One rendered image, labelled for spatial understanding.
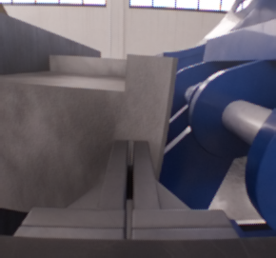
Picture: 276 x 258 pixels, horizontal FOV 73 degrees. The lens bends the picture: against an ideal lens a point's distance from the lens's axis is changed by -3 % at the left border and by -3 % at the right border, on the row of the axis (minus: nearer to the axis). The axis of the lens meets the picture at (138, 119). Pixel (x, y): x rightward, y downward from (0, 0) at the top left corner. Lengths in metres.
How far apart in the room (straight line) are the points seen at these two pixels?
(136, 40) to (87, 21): 2.27
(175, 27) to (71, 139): 9.36
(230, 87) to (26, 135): 0.49
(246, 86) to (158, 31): 8.81
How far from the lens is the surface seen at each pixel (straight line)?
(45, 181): 0.20
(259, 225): 2.75
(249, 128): 0.47
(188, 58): 2.16
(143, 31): 9.25
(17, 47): 0.27
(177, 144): 0.60
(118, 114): 0.16
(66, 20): 9.70
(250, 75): 0.59
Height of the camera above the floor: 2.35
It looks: 16 degrees down
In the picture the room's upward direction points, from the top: 2 degrees clockwise
